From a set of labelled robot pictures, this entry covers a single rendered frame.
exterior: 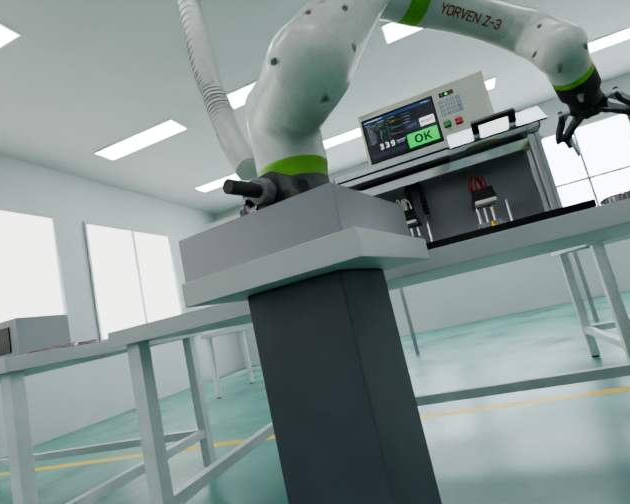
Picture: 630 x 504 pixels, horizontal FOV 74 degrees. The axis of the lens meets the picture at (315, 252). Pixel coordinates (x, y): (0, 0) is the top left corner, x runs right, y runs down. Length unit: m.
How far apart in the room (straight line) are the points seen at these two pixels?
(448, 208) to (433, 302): 6.20
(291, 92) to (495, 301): 7.25
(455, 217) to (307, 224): 1.05
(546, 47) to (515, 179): 0.59
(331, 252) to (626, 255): 7.64
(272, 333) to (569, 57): 0.87
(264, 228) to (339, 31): 0.30
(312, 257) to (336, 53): 0.28
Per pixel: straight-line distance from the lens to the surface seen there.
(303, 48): 0.62
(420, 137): 1.54
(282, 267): 0.58
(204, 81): 2.96
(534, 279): 7.79
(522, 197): 1.61
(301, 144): 0.73
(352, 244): 0.53
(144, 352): 1.51
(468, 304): 7.73
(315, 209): 0.59
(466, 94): 1.58
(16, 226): 5.97
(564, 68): 1.16
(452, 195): 1.60
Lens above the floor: 0.65
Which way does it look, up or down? 9 degrees up
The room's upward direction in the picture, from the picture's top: 13 degrees counter-clockwise
